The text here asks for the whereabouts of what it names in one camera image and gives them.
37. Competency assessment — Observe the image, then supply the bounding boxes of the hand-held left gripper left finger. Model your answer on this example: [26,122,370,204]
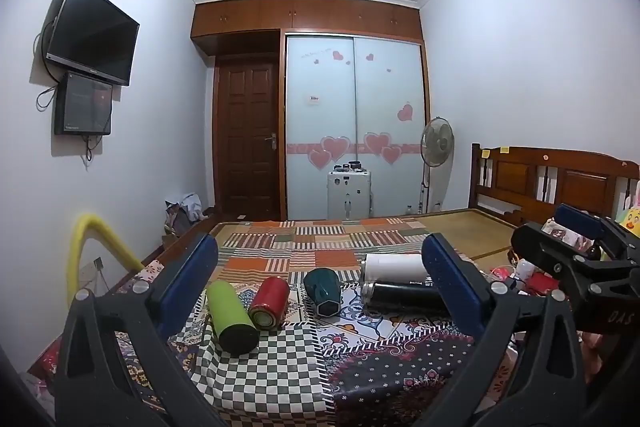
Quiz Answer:
[54,233,231,427]

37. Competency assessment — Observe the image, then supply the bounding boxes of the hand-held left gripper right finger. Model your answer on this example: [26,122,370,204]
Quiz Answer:
[415,233,589,427]

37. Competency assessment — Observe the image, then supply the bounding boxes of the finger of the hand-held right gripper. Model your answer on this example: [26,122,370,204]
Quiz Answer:
[552,203,640,259]
[511,223,603,299]

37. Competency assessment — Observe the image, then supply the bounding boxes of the black cup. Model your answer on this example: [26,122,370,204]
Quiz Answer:
[361,282,451,316]

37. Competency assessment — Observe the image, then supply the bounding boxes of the white cup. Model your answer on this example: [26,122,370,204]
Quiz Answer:
[361,253,432,286]

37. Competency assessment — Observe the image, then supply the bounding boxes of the green cup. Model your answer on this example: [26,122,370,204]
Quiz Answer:
[205,279,261,356]

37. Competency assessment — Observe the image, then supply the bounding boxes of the red cup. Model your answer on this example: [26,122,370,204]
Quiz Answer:
[248,276,292,332]

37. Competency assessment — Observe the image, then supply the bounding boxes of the dark teal cup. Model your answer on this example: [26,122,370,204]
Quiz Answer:
[303,268,343,319]

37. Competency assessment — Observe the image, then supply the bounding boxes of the yellow plush toy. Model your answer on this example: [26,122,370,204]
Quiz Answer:
[615,194,640,237]

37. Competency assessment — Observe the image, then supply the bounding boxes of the wooden bed headboard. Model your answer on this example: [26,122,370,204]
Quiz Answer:
[470,143,640,229]

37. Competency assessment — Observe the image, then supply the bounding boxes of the woven bamboo mat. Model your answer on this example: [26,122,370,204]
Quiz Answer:
[415,209,519,274]

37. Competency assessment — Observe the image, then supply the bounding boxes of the pile of clothes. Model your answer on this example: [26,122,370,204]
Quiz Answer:
[162,193,212,239]

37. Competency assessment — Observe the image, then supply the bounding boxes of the dark floral cloth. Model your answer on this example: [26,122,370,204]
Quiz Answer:
[317,299,483,427]

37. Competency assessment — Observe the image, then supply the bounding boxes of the yellow foam tube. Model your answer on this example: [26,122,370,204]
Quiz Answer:
[70,213,146,296]

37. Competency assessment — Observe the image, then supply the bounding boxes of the patchwork blanket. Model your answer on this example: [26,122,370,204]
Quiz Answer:
[207,217,438,308]

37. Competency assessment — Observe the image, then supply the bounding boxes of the green checkered cloth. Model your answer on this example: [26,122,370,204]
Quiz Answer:
[192,321,337,427]

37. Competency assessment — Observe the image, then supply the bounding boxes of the white appliance with items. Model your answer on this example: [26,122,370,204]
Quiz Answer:
[327,170,373,222]

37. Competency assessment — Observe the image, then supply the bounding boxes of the white standing fan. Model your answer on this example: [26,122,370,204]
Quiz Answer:
[419,117,456,214]

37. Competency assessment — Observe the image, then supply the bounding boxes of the brown wooden door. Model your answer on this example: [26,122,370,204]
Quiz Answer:
[214,57,281,215]

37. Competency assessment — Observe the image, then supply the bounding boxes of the sliding wardrobe with heart stickers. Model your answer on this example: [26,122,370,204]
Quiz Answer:
[284,33,429,222]

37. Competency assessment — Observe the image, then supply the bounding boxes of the wooden overhead cabinet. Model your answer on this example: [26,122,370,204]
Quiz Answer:
[191,0,425,56]

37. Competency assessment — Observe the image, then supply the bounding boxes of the small wall-mounted monitor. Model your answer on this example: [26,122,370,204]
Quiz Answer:
[54,71,114,136]

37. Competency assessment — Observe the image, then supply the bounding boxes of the black television cable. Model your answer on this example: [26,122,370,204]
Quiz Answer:
[32,19,67,110]

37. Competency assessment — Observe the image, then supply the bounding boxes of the wall-mounted black television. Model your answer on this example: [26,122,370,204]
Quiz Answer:
[44,0,141,88]

